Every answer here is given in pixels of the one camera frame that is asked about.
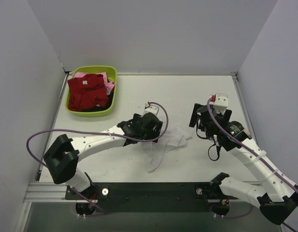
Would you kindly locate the pink t shirt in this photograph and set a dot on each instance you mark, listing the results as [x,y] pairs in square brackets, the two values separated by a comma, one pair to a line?
[107,83]

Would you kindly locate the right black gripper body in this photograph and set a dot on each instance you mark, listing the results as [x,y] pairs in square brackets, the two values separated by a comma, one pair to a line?
[194,115]

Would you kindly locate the black t shirt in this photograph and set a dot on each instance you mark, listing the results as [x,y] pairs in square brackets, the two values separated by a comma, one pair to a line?
[110,87]

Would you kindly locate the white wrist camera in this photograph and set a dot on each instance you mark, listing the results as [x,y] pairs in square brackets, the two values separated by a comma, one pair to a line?
[219,102]
[150,108]

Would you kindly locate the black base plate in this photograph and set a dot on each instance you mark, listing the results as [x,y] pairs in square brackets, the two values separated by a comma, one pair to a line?
[156,197]

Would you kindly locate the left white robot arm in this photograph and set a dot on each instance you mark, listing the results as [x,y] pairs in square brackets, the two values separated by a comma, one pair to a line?
[63,155]

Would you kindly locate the aluminium front rail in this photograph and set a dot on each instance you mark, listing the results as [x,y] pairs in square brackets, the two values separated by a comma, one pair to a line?
[45,192]

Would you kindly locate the white t shirt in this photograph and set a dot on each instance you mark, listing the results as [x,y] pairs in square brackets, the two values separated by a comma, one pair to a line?
[174,137]

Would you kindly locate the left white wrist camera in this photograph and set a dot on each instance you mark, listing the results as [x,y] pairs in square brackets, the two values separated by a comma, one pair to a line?
[150,108]

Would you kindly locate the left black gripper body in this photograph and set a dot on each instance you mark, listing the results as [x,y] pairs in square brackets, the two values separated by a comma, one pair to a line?
[154,129]

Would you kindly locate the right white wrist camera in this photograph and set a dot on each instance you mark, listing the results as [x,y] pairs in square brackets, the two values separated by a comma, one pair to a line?
[219,102]

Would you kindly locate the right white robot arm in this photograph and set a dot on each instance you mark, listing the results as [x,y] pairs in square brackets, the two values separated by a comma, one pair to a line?
[276,196]

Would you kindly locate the red t shirt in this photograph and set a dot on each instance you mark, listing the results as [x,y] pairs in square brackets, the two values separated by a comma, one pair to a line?
[87,93]

